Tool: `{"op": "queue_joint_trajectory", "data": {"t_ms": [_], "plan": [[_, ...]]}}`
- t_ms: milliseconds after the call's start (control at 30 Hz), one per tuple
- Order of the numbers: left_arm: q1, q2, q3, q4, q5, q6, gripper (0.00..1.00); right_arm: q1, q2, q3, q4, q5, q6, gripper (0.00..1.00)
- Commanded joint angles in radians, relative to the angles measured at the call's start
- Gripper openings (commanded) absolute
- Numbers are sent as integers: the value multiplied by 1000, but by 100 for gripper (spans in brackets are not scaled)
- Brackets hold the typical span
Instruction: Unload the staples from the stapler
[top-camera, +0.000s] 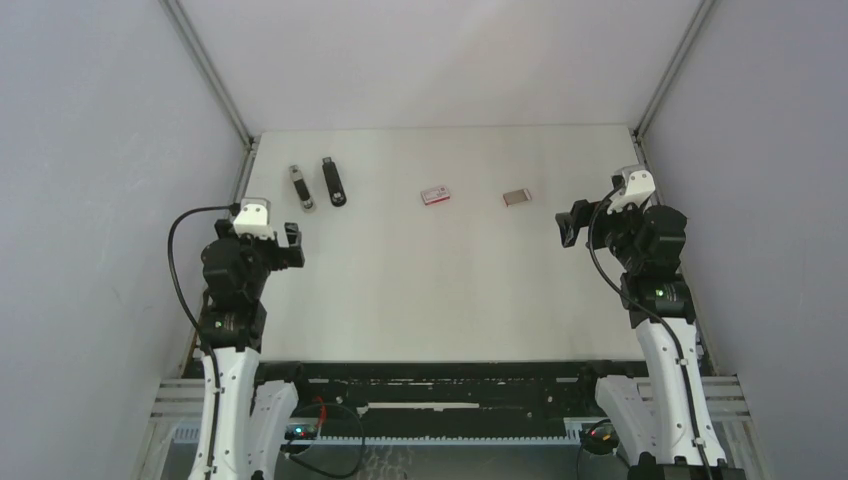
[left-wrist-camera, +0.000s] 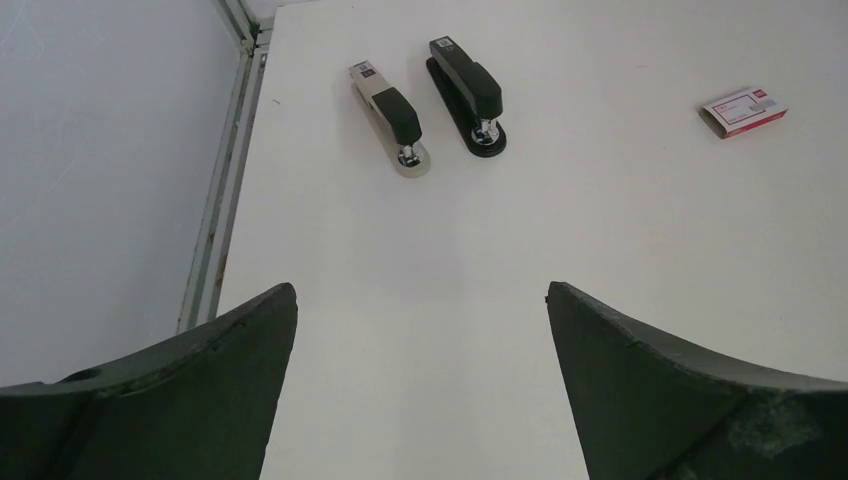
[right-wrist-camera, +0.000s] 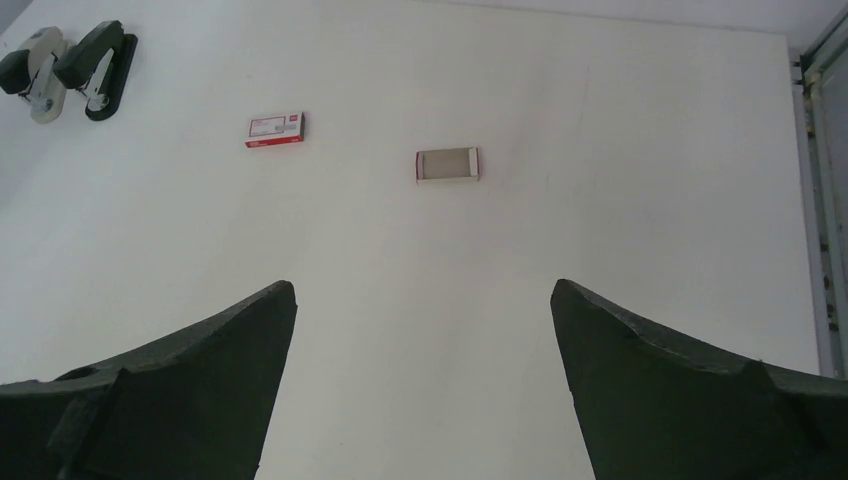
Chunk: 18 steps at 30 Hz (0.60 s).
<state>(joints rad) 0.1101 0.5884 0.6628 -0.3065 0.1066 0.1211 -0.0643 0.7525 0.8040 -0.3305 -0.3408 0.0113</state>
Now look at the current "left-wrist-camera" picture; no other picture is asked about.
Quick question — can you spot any aluminium frame rail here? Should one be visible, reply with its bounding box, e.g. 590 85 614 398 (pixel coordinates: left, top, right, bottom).
176 1 273 334

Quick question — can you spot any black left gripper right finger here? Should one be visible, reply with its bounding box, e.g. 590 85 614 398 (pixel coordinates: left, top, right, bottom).
546 282 847 479

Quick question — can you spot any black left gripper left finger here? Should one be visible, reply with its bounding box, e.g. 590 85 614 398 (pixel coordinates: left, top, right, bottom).
1 283 298 479

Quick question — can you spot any black stapler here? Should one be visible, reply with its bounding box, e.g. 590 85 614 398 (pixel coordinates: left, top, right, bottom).
426 36 507 158

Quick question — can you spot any red white staple box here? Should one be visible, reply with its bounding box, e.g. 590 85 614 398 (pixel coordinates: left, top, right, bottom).
698 86 789 140

